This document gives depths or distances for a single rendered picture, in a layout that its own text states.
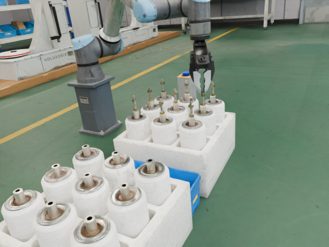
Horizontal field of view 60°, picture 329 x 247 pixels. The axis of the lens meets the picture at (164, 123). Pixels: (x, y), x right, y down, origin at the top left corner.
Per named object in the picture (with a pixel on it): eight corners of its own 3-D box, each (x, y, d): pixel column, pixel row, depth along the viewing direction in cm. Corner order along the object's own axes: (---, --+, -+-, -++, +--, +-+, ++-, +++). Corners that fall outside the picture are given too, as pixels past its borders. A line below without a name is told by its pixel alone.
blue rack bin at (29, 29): (4, 36, 561) (1, 25, 552) (21, 33, 591) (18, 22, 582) (20, 35, 538) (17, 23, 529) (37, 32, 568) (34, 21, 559)
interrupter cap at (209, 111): (210, 108, 115) (210, 107, 114) (215, 115, 108) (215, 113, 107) (192, 111, 114) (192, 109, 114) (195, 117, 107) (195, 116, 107)
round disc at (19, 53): (-8, 59, 282) (-10, 53, 280) (19, 53, 306) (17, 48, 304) (11, 60, 268) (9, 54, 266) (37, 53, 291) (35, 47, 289)
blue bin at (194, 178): (117, 200, 106) (111, 173, 101) (133, 183, 115) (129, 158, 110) (191, 222, 92) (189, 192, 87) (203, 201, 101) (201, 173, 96)
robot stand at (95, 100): (78, 133, 165) (66, 83, 153) (99, 120, 179) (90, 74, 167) (103, 137, 156) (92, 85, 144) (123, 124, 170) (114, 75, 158)
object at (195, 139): (204, 159, 113) (202, 118, 106) (209, 173, 104) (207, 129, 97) (180, 161, 113) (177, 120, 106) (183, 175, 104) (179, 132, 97)
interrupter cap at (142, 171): (132, 175, 76) (131, 173, 76) (147, 160, 82) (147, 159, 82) (156, 181, 73) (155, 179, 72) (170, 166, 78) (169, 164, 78)
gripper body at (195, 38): (209, 64, 110) (208, 32, 105) (212, 69, 102) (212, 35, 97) (189, 66, 110) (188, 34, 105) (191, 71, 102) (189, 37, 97)
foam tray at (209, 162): (119, 177, 120) (112, 139, 112) (162, 136, 151) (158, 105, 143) (207, 198, 102) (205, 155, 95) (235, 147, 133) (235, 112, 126)
